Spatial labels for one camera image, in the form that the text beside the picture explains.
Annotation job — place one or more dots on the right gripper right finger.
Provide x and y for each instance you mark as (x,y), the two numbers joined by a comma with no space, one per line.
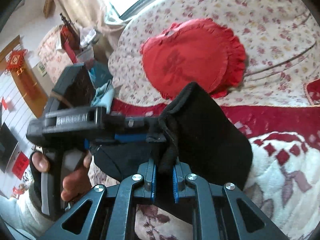
(220,212)

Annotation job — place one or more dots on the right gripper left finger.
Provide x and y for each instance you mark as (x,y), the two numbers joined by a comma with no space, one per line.
(107,212)

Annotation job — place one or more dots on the black pants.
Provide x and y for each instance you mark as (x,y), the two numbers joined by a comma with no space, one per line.
(192,129)

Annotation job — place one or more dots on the person's left hand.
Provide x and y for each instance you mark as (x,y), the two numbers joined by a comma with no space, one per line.
(74,186)

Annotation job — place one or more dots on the light blue fleece jacket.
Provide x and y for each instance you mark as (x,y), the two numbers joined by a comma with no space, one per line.
(104,96)

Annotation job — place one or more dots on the red and white plush blanket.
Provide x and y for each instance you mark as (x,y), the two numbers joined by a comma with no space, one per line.
(283,180)

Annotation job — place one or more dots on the red chinese knot decoration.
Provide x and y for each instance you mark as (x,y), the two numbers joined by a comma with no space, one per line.
(16,62)

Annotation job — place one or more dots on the beige curtain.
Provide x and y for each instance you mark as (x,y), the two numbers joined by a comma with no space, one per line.
(98,14)

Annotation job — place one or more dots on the red heart-shaped pillow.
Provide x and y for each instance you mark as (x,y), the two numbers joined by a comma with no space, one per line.
(198,50)

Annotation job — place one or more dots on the floral bed sheet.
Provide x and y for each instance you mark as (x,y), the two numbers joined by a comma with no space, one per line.
(280,39)

